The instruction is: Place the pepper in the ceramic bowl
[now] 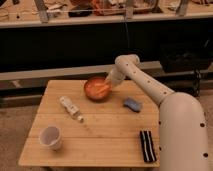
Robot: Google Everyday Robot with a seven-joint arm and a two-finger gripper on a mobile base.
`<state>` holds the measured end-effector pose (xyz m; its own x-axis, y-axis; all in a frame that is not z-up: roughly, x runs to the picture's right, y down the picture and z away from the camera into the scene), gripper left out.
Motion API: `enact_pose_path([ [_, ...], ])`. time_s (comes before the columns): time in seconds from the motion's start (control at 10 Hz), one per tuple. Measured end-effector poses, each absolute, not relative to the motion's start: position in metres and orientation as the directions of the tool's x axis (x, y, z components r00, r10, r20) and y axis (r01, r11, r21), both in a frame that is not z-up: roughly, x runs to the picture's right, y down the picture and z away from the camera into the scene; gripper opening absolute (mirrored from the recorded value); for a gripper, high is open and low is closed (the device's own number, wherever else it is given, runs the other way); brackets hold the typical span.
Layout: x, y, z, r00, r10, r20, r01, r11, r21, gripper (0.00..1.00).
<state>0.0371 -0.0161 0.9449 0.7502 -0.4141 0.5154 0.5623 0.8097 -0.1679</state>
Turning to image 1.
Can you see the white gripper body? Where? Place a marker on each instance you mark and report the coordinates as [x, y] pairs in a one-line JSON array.
[[115, 77]]

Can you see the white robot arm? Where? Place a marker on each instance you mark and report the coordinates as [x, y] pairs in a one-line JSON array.
[[183, 132]]

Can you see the orange ceramic bowl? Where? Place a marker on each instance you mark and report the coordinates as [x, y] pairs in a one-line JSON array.
[[97, 89]]

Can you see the blue sponge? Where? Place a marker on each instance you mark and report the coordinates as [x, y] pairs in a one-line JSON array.
[[132, 104]]

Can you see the black box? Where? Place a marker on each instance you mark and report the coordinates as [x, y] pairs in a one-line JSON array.
[[184, 57]]

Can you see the white plastic bottle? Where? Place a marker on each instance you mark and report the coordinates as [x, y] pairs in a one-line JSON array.
[[71, 108]]

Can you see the wooden table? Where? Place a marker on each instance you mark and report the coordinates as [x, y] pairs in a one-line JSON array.
[[108, 136]]

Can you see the black white striped block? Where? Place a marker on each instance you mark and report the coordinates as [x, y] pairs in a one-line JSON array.
[[147, 147]]

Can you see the white paper cup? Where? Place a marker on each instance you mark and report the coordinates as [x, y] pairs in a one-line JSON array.
[[51, 138]]

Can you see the long wooden shelf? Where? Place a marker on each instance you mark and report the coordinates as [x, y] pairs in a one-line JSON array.
[[35, 13]]

